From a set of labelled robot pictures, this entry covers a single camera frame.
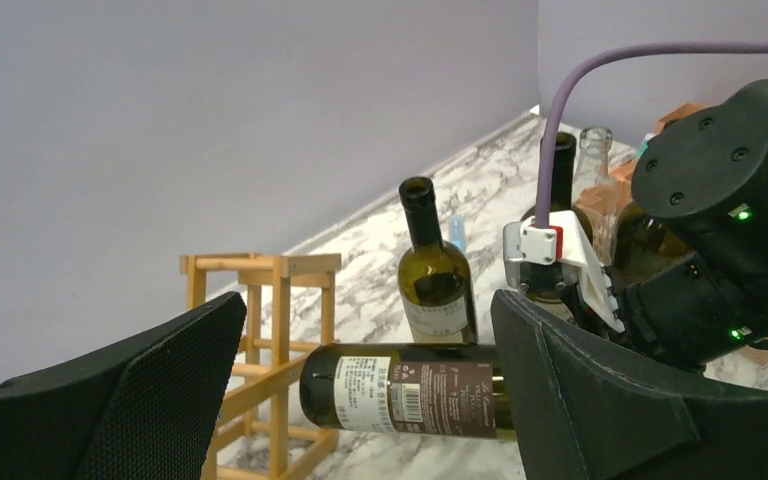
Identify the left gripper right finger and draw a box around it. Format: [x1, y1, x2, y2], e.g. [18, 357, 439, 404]
[490, 289, 768, 480]

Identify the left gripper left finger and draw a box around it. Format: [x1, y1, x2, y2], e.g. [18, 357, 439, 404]
[0, 292, 247, 480]

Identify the green wine bottle brown label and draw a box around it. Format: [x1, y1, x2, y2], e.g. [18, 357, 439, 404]
[299, 343, 516, 441]

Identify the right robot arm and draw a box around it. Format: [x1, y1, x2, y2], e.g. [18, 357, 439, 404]
[620, 79, 768, 371]

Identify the wooden wine rack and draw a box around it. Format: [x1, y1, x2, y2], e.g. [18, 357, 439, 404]
[180, 253, 342, 479]

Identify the green wine bottle silver neck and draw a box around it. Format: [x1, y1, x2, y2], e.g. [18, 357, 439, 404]
[612, 201, 693, 286]

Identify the green wine bottle black neck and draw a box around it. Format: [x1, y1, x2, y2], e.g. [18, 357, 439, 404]
[397, 176, 479, 344]

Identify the orange plastic crate rack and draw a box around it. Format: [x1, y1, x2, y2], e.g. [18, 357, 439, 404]
[574, 103, 707, 220]

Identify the clear slim glass bottle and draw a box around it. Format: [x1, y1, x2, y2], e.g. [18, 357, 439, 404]
[573, 127, 618, 265]

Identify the green wine bottle black top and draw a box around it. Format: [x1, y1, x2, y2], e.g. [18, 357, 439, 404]
[519, 131, 594, 319]

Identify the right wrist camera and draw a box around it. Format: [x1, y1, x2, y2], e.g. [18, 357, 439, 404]
[502, 210, 625, 334]

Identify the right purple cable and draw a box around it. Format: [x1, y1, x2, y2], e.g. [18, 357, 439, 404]
[533, 40, 768, 230]

